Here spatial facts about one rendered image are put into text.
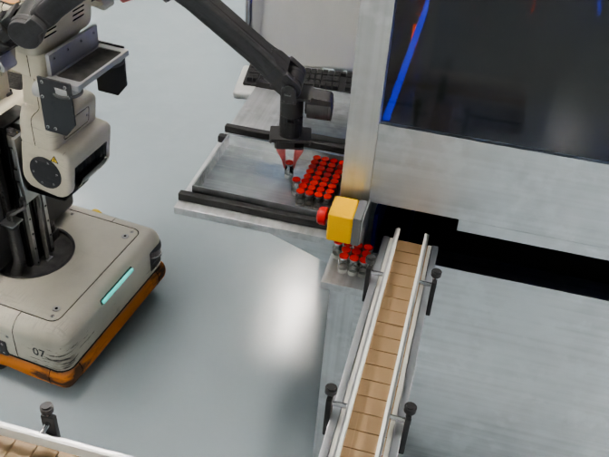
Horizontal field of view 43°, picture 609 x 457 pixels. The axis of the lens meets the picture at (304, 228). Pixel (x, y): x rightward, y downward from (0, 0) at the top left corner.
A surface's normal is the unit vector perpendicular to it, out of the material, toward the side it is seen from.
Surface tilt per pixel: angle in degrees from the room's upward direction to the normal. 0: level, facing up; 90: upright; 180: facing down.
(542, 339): 90
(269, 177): 0
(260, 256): 0
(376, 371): 0
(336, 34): 90
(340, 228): 90
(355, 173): 90
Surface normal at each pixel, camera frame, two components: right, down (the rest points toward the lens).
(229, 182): 0.06, -0.79
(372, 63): -0.26, 0.58
